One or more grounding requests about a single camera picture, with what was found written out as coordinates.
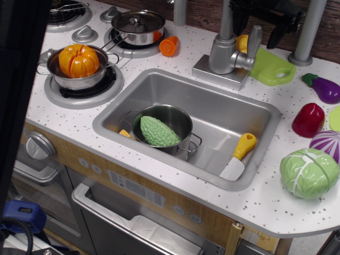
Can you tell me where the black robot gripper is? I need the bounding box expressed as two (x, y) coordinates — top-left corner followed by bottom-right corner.
(230, 1), (306, 49)

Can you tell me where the silver faucet lever handle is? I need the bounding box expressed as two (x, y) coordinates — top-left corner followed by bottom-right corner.
(231, 25), (262, 71)

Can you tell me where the yellow toy pepper piece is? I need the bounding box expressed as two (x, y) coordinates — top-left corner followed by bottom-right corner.
(236, 34), (249, 54)

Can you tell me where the green toy cutting board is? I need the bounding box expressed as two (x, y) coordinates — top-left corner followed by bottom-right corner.
(249, 48), (296, 86)

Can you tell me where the grey right support pole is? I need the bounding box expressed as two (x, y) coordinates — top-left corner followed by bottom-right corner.
(288, 0), (327, 67)

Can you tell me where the grey support pole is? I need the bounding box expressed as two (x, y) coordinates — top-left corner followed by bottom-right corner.
(173, 0), (188, 26)
(288, 0), (327, 67)

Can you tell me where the silver toy faucet body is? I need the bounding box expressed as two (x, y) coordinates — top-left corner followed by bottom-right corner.
(192, 1), (255, 91)

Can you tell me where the grey middle support pole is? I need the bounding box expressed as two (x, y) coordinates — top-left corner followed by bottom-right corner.
(173, 0), (188, 26)

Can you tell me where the orange toy carrot piece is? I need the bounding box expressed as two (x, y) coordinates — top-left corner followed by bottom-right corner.
(159, 36), (179, 56)

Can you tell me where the purple toy eggplant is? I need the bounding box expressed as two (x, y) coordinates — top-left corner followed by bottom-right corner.
(302, 73), (339, 104)

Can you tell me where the red toy bell pepper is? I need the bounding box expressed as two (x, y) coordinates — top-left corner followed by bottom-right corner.
(292, 103), (325, 138)

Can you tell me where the light green toy piece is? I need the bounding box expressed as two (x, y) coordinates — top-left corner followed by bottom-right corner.
(329, 105), (340, 132)

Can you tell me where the steel pan with lid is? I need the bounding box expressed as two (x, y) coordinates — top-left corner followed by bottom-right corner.
(105, 10), (166, 47)

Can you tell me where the purple toy onion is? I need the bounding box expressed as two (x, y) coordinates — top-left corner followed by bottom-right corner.
(309, 130), (339, 165)

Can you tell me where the steel pot in sink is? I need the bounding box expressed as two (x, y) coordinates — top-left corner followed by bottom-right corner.
(124, 104), (202, 161)

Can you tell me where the back right stove burner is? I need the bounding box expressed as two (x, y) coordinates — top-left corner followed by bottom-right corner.
(104, 28), (169, 58)

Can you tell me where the green toy bitter gourd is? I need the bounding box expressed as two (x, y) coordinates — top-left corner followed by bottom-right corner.
(140, 115), (182, 147)

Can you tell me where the grey stove knob rear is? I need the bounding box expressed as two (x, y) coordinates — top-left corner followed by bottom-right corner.
(100, 6), (121, 23)

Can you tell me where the grey stove knob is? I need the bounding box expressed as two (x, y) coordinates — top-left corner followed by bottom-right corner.
(38, 48), (55, 67)
(100, 6), (121, 23)
(72, 25), (98, 44)

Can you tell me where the green toy cabbage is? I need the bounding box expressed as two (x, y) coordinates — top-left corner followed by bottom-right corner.
(280, 148), (339, 200)

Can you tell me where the front grey stove burner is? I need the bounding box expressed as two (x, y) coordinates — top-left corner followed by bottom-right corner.
(44, 66), (123, 109)

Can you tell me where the yellow toy corn piece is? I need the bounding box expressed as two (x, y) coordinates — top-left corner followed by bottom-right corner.
(119, 129), (133, 139)

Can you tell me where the grey stove knob middle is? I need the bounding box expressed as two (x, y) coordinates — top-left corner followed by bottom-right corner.
(72, 25), (98, 44)

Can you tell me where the orange toy pumpkin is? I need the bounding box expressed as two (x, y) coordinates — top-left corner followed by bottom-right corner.
(58, 44), (99, 79)

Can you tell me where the back left stove burner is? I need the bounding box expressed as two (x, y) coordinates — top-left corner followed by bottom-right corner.
(46, 1), (92, 33)

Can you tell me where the steel pot on burner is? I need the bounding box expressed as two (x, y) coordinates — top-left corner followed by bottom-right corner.
(37, 44), (119, 90)

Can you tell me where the grey stove knob left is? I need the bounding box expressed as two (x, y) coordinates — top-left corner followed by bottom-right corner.
(38, 48), (55, 67)

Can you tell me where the silver oven dial knob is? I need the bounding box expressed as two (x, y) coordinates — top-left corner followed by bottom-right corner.
(25, 131), (57, 160)

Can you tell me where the yellow handled toy knife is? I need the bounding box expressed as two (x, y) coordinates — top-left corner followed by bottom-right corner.
(219, 133), (257, 181)

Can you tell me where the wire rack on burner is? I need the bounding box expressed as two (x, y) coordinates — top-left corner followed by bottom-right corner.
(48, 1), (89, 26)

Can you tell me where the silver dishwasher door handle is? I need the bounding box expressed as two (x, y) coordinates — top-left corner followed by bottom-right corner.
(71, 183), (226, 255)

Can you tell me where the black foreground frame post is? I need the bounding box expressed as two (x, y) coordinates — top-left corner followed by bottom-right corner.
(1, 1), (52, 207)

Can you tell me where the grey oven door handle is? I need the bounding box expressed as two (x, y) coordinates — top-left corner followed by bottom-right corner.
(13, 160), (59, 186)

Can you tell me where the blue clamp with cable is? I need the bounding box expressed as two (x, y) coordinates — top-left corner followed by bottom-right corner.
(0, 199), (47, 255)

